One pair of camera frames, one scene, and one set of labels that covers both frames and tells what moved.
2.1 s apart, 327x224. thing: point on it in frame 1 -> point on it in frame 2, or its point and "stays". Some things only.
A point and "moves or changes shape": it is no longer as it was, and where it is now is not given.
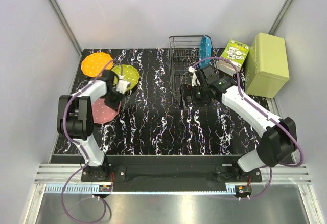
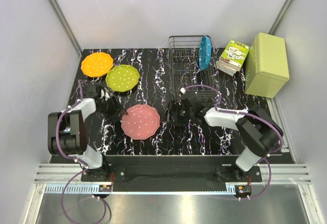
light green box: [267, 68] stays
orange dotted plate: [92, 65] stays
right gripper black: [187, 90] -> [174, 106]
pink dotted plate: [102, 113] moves or changes shape
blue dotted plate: [205, 52] stays
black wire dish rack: [184, 54] stays
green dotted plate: [131, 74] stays
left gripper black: [112, 101] -> [110, 104]
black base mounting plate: [111, 173] stays
